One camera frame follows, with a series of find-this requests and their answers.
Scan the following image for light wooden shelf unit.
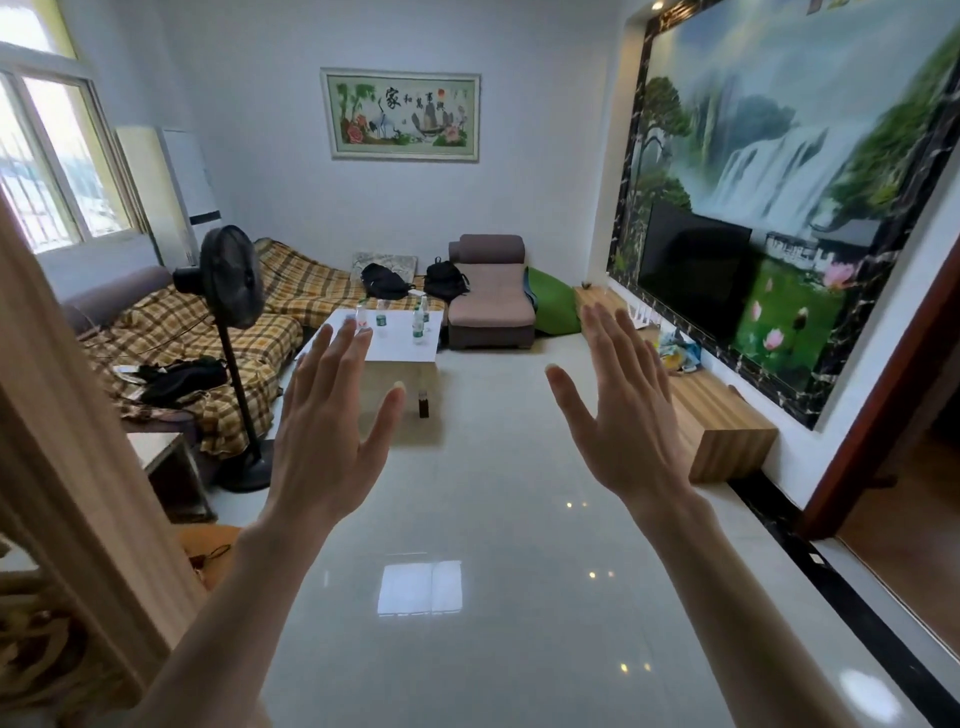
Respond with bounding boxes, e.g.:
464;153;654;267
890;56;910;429
0;191;209;728

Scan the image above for black backpack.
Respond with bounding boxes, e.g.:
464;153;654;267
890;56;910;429
360;262;413;302
423;256;472;304

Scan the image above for green bean bag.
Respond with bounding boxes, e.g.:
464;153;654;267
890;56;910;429
523;265;583;337

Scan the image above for orange stool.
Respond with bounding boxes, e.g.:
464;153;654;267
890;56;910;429
174;522;243;592

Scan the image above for reddish brown door frame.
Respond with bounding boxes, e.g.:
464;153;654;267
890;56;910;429
797;238;960;543

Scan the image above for person's left forearm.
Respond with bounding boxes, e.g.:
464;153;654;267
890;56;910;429
123;517;336;728

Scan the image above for white framed window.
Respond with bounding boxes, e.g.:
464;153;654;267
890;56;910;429
0;0;145;256

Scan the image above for wooden television cabinet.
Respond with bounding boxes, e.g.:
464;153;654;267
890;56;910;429
574;284;780;485

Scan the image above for colourful plastic bag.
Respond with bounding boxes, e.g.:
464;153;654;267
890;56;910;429
657;328;705;375

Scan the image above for person's right hand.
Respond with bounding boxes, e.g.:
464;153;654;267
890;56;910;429
545;303;697;511

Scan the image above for person's right forearm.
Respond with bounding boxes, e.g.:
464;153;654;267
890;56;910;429
626;483;860;728

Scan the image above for sofa with plaid cover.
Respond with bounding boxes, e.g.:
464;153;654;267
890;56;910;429
63;237;449;460

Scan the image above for white standing air conditioner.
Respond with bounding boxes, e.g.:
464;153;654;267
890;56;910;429
115;125;224;273

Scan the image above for white coffee table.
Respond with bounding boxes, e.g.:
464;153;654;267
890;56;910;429
298;306;445;423

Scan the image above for black cable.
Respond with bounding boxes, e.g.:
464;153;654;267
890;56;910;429
187;544;234;575

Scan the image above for framed floral embroidery picture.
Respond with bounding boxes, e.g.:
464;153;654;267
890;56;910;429
320;67;482;164

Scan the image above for small side table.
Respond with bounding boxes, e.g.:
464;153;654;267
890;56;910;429
126;432;217;525

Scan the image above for wooden root carving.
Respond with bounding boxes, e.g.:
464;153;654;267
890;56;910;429
0;536;132;725

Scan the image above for black pedestal fan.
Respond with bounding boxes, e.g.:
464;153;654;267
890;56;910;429
171;224;276;494

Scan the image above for person's left hand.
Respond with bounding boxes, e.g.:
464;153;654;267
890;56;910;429
262;318;408;532

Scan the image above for black bag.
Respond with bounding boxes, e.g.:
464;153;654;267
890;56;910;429
137;355;230;411

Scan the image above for black flat television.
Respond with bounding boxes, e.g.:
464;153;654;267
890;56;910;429
636;199;754;344

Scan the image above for waterfall landscape wall mural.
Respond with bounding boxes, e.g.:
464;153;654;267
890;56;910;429
606;0;960;433

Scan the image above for grey patterned cushion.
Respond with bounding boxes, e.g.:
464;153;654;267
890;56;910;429
350;251;420;287

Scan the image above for brown chaise armchair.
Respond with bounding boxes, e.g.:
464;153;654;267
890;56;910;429
447;233;538;351

